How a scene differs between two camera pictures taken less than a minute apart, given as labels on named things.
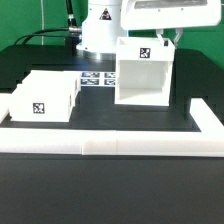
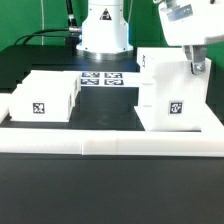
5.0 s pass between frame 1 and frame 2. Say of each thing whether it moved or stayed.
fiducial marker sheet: stayed
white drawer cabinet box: moved
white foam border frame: stayed
